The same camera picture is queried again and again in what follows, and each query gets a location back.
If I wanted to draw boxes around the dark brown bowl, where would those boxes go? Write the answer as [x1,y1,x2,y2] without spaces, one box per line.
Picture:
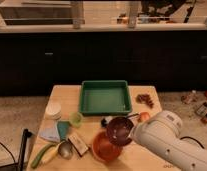
[106,117,134,146]

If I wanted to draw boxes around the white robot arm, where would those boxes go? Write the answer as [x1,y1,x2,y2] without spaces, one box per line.
[129,110,207,171]

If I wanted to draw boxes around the green plastic tray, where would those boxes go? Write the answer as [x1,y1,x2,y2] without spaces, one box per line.
[79,80,132,116]

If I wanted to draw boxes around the small green cup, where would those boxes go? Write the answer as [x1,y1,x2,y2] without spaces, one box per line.
[69,112,83,128]

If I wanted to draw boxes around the brown dried fruit cluster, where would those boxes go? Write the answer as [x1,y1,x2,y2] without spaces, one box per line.
[136,94,154,108]

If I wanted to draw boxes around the red apple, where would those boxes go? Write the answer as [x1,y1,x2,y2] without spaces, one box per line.
[138,112,150,122]

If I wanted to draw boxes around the teal cloth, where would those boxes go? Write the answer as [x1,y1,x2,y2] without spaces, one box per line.
[57,121,70,140]

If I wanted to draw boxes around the orange bowl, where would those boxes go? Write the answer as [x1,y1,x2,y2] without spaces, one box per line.
[91,131,123,163]

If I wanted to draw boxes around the brown wooden block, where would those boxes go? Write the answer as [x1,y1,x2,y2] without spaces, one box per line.
[69,133,89,156]

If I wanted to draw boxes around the light blue cloth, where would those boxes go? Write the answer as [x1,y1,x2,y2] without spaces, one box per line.
[39,126,60,142]

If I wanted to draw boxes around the metal measuring cup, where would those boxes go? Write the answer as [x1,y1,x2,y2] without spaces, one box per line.
[58,141,73,159]

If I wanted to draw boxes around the yellow banana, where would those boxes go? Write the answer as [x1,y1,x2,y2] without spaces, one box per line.
[41,145,59,164]

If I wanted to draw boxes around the green cucumber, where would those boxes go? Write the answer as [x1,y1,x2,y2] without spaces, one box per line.
[30,143,55,169]

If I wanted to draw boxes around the black handled brush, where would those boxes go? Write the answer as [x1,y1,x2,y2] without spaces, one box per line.
[101,113,138,128]

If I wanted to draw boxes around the black stand post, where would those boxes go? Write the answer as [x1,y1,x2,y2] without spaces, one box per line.
[17,129,32,171]

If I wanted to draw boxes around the black cable right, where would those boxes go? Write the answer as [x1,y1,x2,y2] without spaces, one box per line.
[180,135,206,150]

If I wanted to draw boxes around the black cable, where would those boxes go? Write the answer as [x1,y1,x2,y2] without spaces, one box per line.
[0,139,19,171]
[180,135,206,150]

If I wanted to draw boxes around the black cable left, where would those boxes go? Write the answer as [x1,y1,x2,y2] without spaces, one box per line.
[0,139,19,171]

